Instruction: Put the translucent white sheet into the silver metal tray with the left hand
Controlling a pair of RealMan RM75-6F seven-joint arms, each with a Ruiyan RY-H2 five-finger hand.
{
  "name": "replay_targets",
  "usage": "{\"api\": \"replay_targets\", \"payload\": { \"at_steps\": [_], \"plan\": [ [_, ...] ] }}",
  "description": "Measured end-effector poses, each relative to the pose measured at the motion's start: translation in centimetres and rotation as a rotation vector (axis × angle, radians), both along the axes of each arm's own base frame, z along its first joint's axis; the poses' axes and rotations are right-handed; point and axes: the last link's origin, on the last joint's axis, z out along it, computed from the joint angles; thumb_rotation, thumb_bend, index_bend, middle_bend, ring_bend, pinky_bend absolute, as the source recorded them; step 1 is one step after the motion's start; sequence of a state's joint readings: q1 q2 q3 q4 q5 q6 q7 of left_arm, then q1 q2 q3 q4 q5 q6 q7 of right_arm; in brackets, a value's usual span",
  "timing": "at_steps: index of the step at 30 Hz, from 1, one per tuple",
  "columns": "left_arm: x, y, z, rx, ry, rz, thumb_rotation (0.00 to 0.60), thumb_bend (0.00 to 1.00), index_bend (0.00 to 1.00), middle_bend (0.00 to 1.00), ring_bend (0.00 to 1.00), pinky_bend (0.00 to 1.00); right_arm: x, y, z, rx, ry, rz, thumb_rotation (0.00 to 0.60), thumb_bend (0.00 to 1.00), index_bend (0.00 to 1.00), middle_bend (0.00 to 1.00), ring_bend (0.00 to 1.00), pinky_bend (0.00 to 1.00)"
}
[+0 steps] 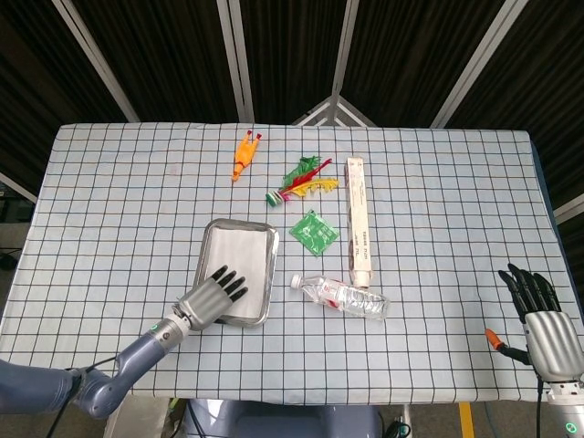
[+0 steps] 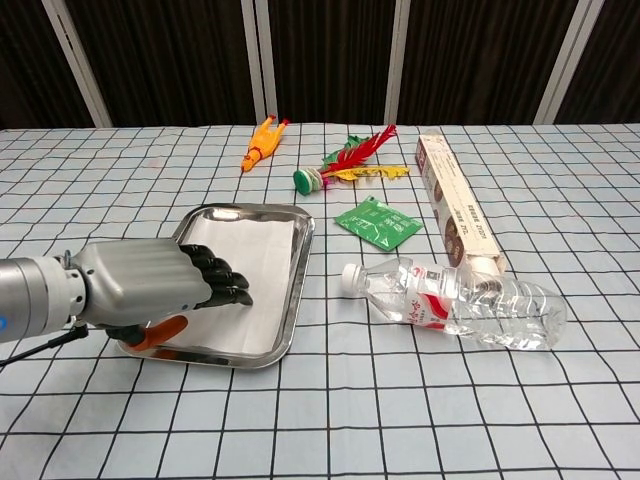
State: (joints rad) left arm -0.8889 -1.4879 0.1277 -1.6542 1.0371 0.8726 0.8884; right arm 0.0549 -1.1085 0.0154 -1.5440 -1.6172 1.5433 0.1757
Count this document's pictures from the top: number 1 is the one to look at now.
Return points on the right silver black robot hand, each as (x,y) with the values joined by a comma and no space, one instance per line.
(552,337)

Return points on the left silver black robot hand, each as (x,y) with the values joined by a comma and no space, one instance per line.
(205,303)

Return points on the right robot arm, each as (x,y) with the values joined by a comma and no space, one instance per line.
(566,410)

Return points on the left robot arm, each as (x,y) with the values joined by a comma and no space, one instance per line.
(137,351)

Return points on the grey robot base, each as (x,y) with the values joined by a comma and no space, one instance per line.
(283,420)

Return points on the stainless steel rectangular tray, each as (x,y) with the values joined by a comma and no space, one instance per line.
(242,223)

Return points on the blue checked tablecloth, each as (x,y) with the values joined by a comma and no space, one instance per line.
(137,205)

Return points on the green sachet packet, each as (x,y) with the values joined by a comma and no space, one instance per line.
(314,232)

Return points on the clear plastic water bottle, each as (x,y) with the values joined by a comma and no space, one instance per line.
(347,299)

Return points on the yellow rubber chicken toy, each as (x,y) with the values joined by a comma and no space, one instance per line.
(244,155)

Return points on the colourful feather shuttlecock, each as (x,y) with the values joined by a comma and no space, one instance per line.
(303,182)

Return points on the long cardboard wrap box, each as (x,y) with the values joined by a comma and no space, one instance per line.
(359,219)

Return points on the grey metal frame post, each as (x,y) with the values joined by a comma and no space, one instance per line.
(237,59)
(479,64)
(98,64)
(344,50)

